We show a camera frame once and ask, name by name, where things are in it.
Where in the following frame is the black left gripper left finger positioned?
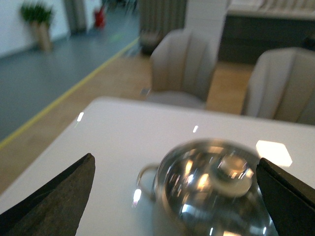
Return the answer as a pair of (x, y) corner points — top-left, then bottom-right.
(0, 153), (95, 236)

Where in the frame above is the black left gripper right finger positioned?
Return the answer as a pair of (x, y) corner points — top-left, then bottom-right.
(256, 158), (315, 236)

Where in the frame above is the glass pot lid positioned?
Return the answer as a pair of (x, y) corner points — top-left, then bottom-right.
(153, 140), (277, 236)

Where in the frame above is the white electric cooking pot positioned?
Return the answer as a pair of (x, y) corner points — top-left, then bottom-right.
(136, 163), (188, 236)

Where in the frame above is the beige chair right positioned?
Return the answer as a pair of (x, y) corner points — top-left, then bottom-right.
(242, 47), (315, 125)

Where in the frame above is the beige chair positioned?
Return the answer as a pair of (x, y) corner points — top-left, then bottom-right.
(242, 47), (315, 125)
(146, 29), (217, 110)

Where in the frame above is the grey kitchen counter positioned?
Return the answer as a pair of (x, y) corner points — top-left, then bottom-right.
(218, 9), (315, 64)

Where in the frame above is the beige chair left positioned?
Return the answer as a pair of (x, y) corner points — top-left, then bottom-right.
(146, 29), (217, 110)

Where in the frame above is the potted green plant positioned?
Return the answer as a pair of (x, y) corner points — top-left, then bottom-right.
(20, 1), (54, 52)

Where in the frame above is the red fire extinguisher box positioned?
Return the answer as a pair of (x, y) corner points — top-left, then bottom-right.
(94, 6), (106, 29)

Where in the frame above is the dark woven basket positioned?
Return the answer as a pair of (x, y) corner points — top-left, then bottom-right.
(139, 31), (161, 55)

